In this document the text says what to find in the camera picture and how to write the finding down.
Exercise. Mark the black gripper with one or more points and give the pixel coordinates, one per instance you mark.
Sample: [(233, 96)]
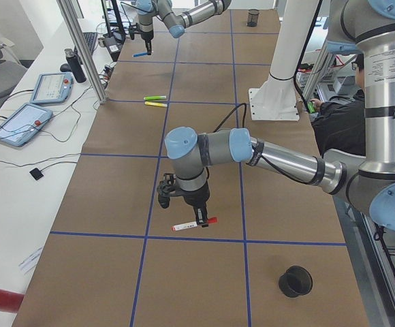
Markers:
[(196, 198), (146, 35)]

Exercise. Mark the green highlighter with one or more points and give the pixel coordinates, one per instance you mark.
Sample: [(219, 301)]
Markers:
[(155, 98)]

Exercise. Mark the white paper label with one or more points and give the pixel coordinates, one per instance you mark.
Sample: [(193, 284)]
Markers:
[(31, 261)]

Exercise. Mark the aluminium frame post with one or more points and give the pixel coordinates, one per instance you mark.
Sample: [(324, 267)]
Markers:
[(71, 20)]

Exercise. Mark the black mesh cup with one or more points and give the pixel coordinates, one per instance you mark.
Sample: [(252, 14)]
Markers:
[(252, 18)]

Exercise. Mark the small black sensor box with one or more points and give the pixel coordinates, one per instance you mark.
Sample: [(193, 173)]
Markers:
[(36, 173)]

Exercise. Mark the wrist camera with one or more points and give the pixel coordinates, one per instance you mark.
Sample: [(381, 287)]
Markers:
[(133, 30), (166, 189)]

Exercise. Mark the white pedestal column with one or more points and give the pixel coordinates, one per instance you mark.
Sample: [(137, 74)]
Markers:
[(275, 100)]

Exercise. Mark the black solid cup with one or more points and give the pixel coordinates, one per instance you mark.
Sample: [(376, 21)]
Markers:
[(295, 281)]

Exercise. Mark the near teach pendant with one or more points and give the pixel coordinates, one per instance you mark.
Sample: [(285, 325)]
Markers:
[(21, 126)]

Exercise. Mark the green clamp tool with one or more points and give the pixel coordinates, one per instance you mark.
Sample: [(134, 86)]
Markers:
[(311, 107)]

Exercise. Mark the yellow highlighter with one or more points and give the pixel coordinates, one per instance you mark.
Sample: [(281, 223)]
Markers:
[(156, 104)]

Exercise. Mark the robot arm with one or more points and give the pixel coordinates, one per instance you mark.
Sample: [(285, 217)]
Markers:
[(366, 182), (175, 23)]

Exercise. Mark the black keyboard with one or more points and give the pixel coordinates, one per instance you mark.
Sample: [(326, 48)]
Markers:
[(91, 40)]

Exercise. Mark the far teach pendant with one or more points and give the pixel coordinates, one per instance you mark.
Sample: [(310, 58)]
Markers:
[(52, 88)]

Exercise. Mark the blue marker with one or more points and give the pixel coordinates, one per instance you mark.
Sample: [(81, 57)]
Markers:
[(142, 54)]

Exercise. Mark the teach pendant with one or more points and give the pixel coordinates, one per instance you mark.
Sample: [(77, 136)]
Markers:
[(21, 126), (52, 88)]

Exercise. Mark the black water bottle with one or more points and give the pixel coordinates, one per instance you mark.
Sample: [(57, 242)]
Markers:
[(75, 66)]

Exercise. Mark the red white marker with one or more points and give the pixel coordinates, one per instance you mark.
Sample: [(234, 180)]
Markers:
[(193, 224)]

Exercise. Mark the person in black hoodie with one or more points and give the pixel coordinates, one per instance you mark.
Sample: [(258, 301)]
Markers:
[(342, 126)]

